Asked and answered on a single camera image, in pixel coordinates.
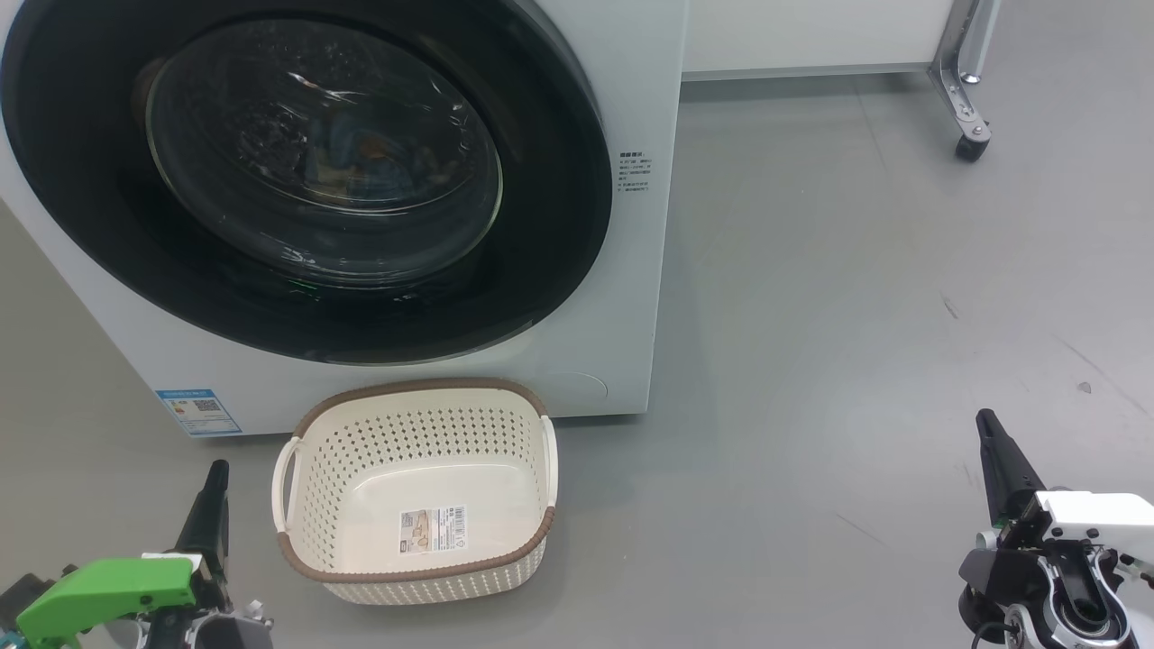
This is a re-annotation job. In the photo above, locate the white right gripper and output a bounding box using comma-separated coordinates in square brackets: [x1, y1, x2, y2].
[976, 408, 1154, 553]

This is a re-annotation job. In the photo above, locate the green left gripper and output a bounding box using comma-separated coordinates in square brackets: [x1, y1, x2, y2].
[16, 460, 231, 645]

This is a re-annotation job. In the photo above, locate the blue cartoon print garment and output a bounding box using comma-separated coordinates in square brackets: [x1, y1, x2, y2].
[307, 108, 452, 195]

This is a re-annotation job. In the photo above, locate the black round glass machine door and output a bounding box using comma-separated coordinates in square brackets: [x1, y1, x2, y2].
[0, 0, 616, 366]

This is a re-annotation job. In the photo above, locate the cream basket with brown rim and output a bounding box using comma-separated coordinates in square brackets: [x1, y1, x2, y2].
[272, 379, 560, 606]

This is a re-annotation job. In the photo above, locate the basket product label sticker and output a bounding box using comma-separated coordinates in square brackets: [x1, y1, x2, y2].
[399, 505, 470, 551]

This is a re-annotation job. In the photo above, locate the white washing machine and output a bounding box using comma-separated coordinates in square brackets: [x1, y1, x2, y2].
[0, 0, 691, 438]

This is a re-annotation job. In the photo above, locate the blue energy label sticker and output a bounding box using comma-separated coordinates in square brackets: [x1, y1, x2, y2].
[155, 388, 243, 438]

